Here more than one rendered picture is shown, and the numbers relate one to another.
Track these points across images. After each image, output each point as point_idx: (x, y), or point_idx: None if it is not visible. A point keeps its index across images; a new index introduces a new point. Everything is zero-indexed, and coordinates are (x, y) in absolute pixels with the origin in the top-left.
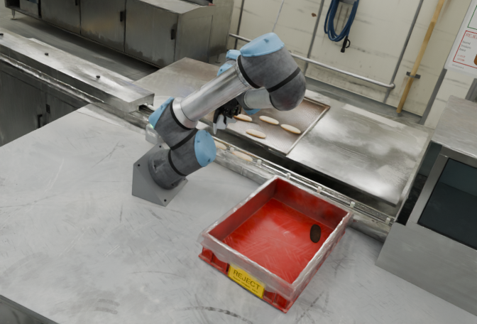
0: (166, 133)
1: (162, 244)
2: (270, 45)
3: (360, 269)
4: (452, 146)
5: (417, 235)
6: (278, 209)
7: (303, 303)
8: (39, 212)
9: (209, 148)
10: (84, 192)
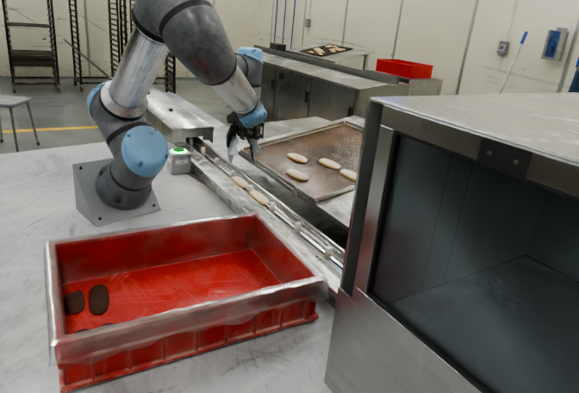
0: (98, 123)
1: (34, 258)
2: None
3: (285, 379)
4: (406, 105)
5: (370, 323)
6: (243, 263)
7: (115, 390)
8: None
9: (147, 150)
10: (33, 196)
